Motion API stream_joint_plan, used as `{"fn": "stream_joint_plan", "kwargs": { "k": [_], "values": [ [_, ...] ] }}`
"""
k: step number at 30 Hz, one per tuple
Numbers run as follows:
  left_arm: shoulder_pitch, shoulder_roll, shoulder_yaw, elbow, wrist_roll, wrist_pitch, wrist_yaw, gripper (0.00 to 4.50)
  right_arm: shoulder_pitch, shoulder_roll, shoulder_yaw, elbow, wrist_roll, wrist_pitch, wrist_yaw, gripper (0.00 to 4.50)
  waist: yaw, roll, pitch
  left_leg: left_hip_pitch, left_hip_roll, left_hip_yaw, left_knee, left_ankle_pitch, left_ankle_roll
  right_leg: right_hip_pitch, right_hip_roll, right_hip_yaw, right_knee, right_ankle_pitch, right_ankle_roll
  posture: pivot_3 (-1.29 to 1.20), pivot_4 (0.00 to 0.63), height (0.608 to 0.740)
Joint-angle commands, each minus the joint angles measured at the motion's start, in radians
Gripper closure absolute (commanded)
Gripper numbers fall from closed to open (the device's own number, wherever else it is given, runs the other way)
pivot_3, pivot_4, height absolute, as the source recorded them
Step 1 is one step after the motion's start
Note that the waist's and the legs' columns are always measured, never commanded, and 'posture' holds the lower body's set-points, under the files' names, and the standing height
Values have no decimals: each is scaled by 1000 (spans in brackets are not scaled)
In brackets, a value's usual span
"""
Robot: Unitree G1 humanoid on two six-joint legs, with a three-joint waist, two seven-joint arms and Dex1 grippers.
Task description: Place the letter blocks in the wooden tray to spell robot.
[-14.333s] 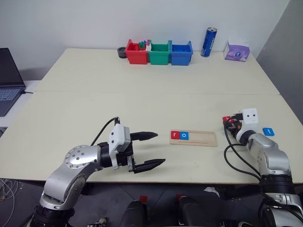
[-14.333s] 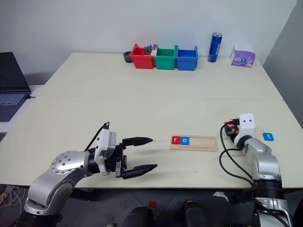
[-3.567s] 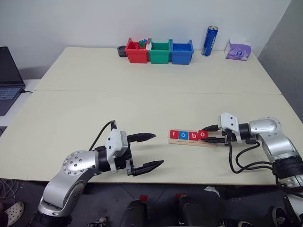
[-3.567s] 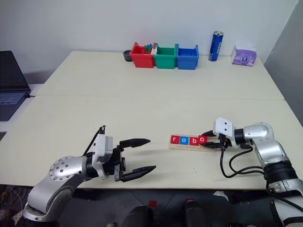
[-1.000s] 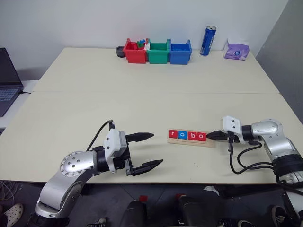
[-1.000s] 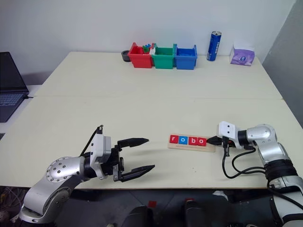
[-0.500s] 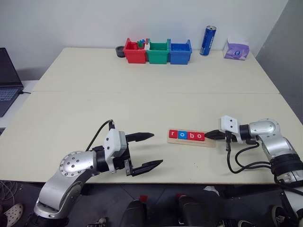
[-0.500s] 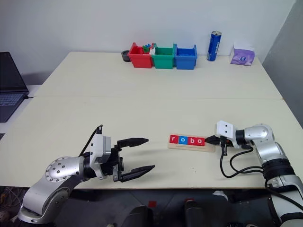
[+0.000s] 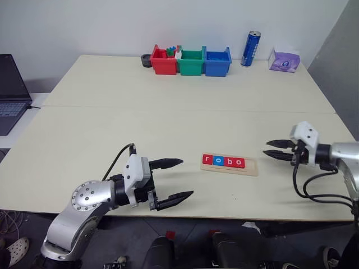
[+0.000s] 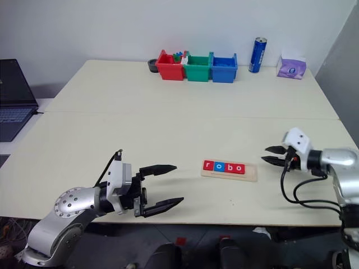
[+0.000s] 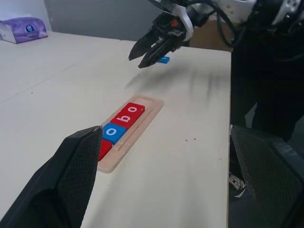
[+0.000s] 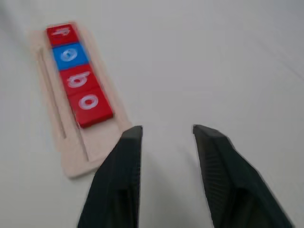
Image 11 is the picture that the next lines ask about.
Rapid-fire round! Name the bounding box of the brown cardboard box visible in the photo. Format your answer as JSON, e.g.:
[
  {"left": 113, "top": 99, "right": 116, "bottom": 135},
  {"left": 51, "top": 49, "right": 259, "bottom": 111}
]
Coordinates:
[{"left": 189, "top": 20, "right": 235, "bottom": 52}]

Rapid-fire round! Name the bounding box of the red letter tile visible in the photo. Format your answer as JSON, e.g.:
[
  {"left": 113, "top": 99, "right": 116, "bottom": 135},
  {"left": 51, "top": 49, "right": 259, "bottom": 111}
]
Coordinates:
[
  {"left": 97, "top": 139, "right": 113, "bottom": 162},
  {"left": 110, "top": 113, "right": 139, "bottom": 131},
  {"left": 120, "top": 102, "right": 146, "bottom": 120}
]

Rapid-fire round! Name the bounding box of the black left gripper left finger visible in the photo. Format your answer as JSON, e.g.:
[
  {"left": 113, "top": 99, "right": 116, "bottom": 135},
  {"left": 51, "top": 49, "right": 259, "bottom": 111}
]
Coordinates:
[{"left": 0, "top": 125, "right": 104, "bottom": 228}]

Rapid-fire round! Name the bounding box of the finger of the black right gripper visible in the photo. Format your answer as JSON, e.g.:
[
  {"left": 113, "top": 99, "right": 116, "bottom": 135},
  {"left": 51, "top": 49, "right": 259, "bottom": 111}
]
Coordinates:
[
  {"left": 128, "top": 29, "right": 165, "bottom": 61},
  {"left": 138, "top": 37, "right": 178, "bottom": 70}
]

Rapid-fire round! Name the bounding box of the black robot body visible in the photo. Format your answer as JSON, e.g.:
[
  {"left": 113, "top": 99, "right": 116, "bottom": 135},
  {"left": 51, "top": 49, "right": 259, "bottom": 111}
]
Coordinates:
[{"left": 231, "top": 21, "right": 304, "bottom": 149}]

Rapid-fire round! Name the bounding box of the purple tissue box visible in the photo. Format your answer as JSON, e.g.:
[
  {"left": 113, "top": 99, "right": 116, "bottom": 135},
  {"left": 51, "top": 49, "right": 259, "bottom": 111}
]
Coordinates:
[{"left": 0, "top": 18, "right": 48, "bottom": 45}]

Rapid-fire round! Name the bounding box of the black white printed floor object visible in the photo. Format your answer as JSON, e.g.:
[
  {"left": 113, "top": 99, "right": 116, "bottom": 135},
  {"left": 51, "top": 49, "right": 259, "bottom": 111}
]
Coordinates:
[{"left": 228, "top": 171, "right": 247, "bottom": 199}]

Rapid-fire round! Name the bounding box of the wooden letter tray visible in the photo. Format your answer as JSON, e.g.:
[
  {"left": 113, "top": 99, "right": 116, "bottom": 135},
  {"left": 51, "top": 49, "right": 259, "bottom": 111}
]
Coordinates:
[{"left": 96, "top": 95, "right": 164, "bottom": 174}]

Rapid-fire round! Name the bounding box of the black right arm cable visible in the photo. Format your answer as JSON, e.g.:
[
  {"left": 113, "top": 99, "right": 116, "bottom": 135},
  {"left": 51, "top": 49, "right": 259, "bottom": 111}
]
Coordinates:
[{"left": 190, "top": 0, "right": 245, "bottom": 48}]

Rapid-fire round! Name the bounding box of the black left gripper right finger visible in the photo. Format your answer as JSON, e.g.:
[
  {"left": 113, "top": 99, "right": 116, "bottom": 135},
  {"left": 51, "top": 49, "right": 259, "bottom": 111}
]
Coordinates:
[{"left": 229, "top": 124, "right": 304, "bottom": 228}]

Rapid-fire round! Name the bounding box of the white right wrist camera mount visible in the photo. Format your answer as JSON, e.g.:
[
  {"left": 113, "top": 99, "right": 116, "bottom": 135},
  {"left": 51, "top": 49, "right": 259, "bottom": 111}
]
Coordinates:
[{"left": 154, "top": 0, "right": 200, "bottom": 42}]

